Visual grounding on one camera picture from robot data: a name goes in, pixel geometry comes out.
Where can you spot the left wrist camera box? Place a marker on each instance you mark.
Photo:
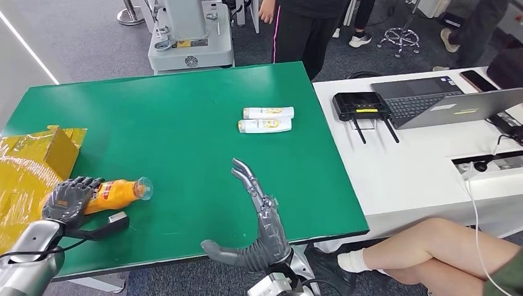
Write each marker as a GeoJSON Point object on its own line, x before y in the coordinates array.
{"type": "Point", "coordinates": [110, 224]}

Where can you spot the black smartphone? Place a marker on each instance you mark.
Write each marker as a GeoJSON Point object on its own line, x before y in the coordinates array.
{"type": "Point", "coordinates": [479, 81]}

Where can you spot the small white shampoo bottle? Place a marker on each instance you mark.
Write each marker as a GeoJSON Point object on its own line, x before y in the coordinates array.
{"type": "Point", "coordinates": [267, 112]}
{"type": "Point", "coordinates": [264, 125]}

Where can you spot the chrome chair base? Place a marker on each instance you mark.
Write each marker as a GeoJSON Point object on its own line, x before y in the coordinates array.
{"type": "Point", "coordinates": [398, 39]}

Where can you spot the large orange bottle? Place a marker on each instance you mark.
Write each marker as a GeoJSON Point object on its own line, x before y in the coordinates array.
{"type": "Point", "coordinates": [116, 194]}

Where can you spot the white robot lift machine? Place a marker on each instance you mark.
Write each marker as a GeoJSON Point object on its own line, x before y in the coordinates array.
{"type": "Point", "coordinates": [190, 45]}

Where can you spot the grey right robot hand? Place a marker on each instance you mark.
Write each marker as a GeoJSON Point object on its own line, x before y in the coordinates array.
{"type": "Point", "coordinates": [269, 237]}

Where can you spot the black bag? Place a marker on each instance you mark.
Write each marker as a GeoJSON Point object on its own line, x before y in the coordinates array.
{"type": "Point", "coordinates": [506, 69]}

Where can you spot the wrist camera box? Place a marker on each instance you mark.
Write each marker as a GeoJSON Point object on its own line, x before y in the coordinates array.
{"type": "Point", "coordinates": [110, 224]}
{"type": "Point", "coordinates": [273, 286]}

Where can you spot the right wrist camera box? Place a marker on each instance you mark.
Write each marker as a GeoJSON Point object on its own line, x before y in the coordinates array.
{"type": "Point", "coordinates": [273, 286]}

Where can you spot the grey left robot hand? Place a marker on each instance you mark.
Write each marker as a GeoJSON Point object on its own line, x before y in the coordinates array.
{"type": "Point", "coordinates": [67, 202]}

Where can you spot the black router with antennas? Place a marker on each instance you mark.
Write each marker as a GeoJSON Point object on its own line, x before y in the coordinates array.
{"type": "Point", "coordinates": [357, 104]}

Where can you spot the grey open laptop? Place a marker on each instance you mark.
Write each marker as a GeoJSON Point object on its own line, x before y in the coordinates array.
{"type": "Point", "coordinates": [445, 110]}

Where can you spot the yellow taped cardboard box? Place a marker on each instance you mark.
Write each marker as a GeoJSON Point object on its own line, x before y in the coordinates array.
{"type": "Point", "coordinates": [24, 171]}

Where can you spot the desk socket tray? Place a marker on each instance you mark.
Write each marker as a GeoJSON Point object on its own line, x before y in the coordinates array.
{"type": "Point", "coordinates": [496, 162]}

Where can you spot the black power adapter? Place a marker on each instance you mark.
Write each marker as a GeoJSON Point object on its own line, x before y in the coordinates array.
{"type": "Point", "coordinates": [504, 122]}

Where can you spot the person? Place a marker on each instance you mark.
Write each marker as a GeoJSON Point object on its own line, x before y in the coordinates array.
{"type": "Point", "coordinates": [304, 36]}
{"type": "Point", "coordinates": [478, 28]}
{"type": "Point", "coordinates": [433, 253]}
{"type": "Point", "coordinates": [359, 39]}

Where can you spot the metal stanchion base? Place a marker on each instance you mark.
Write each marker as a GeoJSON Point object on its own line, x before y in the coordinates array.
{"type": "Point", "coordinates": [130, 15]}

